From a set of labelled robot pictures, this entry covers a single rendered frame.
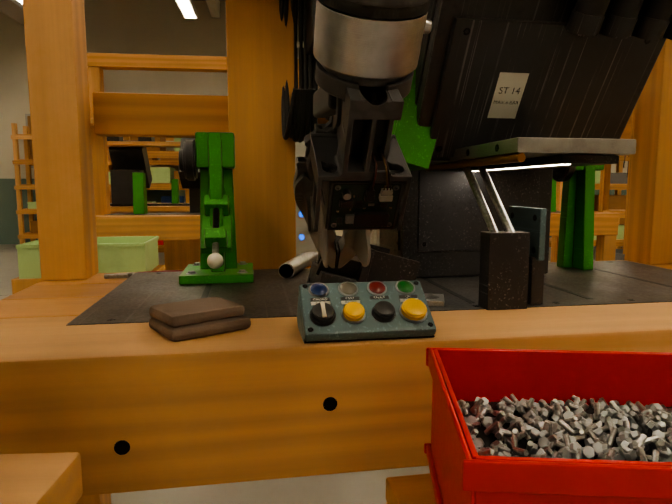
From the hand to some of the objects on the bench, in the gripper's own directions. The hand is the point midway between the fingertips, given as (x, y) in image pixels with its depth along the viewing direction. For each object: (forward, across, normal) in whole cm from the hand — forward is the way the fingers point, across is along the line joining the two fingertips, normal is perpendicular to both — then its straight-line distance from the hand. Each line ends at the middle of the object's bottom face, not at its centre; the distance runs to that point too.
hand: (336, 252), depth 53 cm
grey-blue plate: (+21, +33, +12) cm, 41 cm away
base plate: (+32, +24, +24) cm, 47 cm away
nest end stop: (+23, +5, +18) cm, 29 cm away
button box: (+16, +5, -1) cm, 17 cm away
